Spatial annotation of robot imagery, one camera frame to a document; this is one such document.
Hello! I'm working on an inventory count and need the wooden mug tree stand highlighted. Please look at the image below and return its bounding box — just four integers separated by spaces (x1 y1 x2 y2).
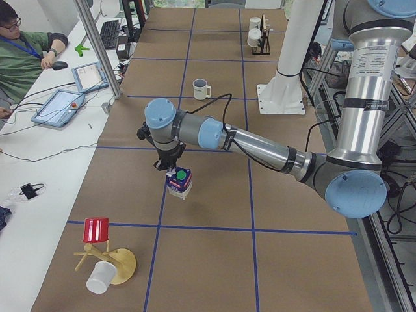
73 240 137 285

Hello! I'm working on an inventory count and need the black computer mouse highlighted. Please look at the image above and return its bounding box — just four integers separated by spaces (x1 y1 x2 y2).
52 61 68 71

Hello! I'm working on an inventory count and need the black wire cup rack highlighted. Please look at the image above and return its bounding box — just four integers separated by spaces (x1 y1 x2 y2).
251 14 270 55

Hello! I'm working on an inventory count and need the aluminium frame post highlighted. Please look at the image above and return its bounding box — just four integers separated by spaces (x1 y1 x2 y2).
73 0 122 99

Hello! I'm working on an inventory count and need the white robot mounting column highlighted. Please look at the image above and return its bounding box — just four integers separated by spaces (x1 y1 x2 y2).
257 0 326 115

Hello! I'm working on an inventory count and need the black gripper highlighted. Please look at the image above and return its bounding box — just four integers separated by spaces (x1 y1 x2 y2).
153 142 186 176

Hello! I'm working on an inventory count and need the black keyboard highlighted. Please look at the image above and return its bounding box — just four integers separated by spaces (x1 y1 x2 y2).
100 20 120 50

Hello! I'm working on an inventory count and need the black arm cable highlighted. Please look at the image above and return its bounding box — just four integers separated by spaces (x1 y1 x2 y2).
188 93 233 126

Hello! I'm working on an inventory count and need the person in green shirt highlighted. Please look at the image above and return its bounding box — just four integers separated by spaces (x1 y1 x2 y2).
1 1 68 103

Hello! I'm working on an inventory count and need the white ceramic mug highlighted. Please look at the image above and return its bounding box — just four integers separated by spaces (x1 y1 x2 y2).
192 79 212 101

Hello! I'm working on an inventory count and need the teach pendant tablet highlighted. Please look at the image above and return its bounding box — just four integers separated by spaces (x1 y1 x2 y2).
31 90 85 128
71 62 109 94

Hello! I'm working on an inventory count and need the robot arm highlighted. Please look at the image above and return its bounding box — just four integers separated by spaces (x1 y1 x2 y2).
137 1 415 218

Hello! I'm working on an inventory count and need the blue milk carton green cap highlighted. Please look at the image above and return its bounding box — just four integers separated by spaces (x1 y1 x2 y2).
166 167 192 200

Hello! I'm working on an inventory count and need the white cup on rack rear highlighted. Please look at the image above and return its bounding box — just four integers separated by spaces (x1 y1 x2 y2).
249 16 261 30

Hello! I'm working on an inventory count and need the white plastic cup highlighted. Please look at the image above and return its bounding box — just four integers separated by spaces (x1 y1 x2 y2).
86 261 117 294

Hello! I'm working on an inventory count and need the green plastic clamp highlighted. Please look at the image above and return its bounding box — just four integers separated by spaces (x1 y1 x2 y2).
74 44 90 57

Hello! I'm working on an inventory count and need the red plastic cup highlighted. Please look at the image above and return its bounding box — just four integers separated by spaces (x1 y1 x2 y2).
83 217 109 244

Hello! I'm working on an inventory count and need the teach pendant tablet near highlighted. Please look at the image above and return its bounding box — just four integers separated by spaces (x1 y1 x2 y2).
31 90 85 128

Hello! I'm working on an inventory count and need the teach pendant tablet far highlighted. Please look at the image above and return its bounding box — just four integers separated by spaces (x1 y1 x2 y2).
71 62 109 94

